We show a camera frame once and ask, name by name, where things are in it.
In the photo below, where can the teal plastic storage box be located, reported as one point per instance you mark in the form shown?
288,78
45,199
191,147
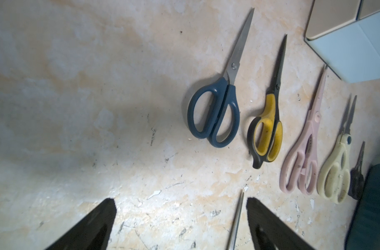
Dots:
364,231

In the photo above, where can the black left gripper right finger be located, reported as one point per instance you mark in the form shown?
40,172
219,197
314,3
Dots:
268,232

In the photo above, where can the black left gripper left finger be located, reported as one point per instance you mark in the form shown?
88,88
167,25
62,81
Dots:
92,232

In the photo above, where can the light blue square box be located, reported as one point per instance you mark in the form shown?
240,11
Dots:
346,36

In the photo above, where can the dark blue handled scissors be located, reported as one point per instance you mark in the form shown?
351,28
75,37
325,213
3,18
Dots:
224,95

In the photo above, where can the small all black scissors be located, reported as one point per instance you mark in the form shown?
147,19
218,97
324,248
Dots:
357,178

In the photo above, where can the blue grey handled scissors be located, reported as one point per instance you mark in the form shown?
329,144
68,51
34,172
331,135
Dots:
233,233

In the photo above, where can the yellow black handled scissors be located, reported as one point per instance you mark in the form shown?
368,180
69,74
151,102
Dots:
265,133

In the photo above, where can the cream kitchen scissors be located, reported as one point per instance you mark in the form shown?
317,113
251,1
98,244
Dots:
334,178

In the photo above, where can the pink kitchen scissors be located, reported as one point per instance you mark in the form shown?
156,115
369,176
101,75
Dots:
300,167

